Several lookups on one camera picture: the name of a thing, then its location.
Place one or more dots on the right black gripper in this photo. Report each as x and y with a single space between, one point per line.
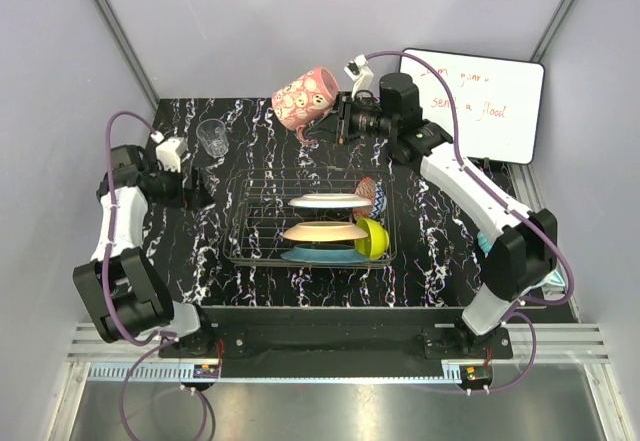
325 129

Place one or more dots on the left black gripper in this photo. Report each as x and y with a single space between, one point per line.
197 196

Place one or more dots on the pink mug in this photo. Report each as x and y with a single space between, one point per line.
305 100

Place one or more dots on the clear drinking glass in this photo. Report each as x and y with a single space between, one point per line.
212 135

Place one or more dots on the white watermelon pattern plate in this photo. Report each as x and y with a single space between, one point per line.
330 201

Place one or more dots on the red patterned blue zigzag bowl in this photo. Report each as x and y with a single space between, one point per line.
373 190

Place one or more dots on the black wire dish rack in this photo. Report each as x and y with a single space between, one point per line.
261 213

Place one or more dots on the orange bird plate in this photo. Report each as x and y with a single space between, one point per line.
324 231

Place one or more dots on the teal scalloped plate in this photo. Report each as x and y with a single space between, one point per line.
324 254

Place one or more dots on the lime green bowl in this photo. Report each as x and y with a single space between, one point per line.
377 239

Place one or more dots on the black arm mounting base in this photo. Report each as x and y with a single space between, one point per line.
431 333

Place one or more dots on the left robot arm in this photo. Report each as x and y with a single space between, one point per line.
124 295

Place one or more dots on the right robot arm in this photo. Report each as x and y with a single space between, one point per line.
523 250

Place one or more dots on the black marble pattern mat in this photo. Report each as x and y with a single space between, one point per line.
437 261

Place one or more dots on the white whiteboard with red writing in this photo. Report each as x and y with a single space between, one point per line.
497 103

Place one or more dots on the teal headphones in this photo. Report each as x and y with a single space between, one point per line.
554 278

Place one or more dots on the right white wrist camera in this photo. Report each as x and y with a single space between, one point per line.
359 72

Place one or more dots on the grey slotted cable duct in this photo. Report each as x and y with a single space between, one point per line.
438 373

